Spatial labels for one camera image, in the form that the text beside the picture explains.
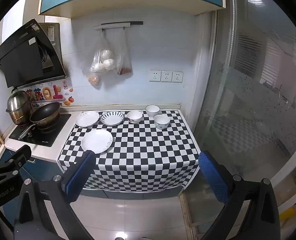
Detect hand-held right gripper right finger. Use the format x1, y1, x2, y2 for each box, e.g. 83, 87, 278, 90
198, 151, 280, 240

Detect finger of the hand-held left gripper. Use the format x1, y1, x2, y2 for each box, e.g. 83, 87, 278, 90
0, 144, 32, 188

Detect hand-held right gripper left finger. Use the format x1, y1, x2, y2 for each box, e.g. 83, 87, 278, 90
14, 150, 97, 240

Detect large white plate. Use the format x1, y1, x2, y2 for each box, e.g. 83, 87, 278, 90
81, 129, 113, 154

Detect white plate floral print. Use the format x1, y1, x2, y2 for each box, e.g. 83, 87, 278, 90
75, 111, 100, 128

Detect white plate blue stripes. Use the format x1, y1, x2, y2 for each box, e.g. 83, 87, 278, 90
101, 111, 125, 126

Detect white bowl blue floral print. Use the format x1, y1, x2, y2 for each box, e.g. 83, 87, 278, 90
154, 114, 170, 130

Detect white bowl red floral print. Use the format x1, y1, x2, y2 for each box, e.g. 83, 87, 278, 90
127, 110, 143, 124

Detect white bowl dark rim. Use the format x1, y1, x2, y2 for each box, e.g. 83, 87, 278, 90
145, 105, 160, 118

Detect black induction cooktop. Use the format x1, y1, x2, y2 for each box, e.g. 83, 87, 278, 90
9, 114, 72, 148

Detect steel steamer pot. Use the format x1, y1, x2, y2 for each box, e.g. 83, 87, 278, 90
6, 88, 34, 126

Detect dark frying pan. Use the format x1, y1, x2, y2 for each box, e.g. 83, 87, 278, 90
18, 102, 61, 141

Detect blue base cabinet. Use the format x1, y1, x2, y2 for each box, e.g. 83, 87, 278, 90
0, 142, 186, 201

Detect black white checkered tablecloth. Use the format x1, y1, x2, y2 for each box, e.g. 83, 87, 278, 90
57, 109, 201, 193

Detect glass sliding door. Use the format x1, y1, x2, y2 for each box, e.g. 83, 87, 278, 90
193, 0, 296, 240

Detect black range hood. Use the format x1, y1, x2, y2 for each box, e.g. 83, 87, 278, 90
0, 18, 69, 88

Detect small bag with orange contents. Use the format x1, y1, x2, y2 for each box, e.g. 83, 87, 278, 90
87, 74, 100, 86

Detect plastic bag with red contents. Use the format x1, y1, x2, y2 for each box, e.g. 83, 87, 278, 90
113, 29, 133, 76

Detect plastic bag of white buns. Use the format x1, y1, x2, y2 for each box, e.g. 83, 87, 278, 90
82, 30, 115, 73

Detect colourful wall stickers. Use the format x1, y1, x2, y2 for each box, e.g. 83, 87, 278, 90
25, 80, 75, 108

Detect white wall socket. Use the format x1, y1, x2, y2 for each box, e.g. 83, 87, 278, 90
149, 70, 161, 82
161, 71, 173, 83
172, 71, 184, 83

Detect wall hook rail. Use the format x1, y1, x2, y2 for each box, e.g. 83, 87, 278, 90
93, 21, 144, 31

